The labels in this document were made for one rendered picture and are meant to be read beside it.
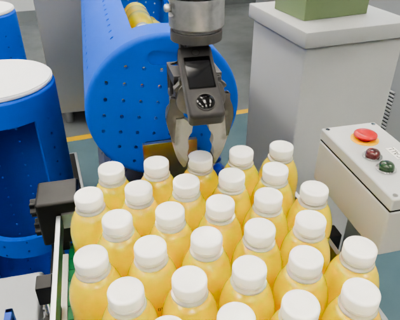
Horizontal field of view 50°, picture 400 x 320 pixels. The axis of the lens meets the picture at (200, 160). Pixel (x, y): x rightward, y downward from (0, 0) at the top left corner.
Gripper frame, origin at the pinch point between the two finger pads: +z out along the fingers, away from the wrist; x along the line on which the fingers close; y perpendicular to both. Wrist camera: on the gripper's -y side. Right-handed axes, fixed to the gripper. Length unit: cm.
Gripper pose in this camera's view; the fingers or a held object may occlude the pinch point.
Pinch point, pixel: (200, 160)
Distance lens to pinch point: 67.7
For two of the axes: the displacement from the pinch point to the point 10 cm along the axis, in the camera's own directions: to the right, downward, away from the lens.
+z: 0.0, 8.4, 5.4
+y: -2.3, -5.3, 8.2
